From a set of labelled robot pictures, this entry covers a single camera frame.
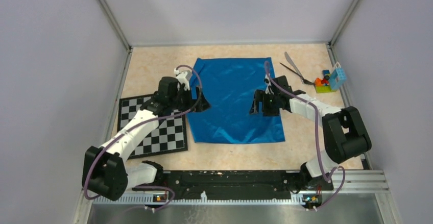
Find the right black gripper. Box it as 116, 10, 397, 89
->
249, 89, 280, 117

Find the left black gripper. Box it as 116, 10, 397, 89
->
169, 85, 210, 112

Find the blue satin napkin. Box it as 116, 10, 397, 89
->
187, 57, 285, 144

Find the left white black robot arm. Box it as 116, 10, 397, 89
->
82, 75, 210, 201

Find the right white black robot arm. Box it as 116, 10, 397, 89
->
250, 76, 372, 189

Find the black white checkerboard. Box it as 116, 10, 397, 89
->
116, 94, 188, 159

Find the colourful toy block set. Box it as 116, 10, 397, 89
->
314, 62, 347, 93

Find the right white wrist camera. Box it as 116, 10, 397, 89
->
264, 76, 274, 94

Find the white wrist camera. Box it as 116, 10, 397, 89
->
174, 69, 193, 91
264, 76, 274, 94

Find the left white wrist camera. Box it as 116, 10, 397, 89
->
174, 69, 193, 91

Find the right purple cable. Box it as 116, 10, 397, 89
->
263, 60, 346, 211

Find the purple cable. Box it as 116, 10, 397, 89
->
263, 60, 346, 211
83, 65, 204, 201

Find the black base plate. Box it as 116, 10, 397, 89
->
132, 170, 334, 201

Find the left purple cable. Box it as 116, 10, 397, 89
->
83, 65, 204, 201

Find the aluminium front rail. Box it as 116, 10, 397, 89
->
73, 170, 402, 223

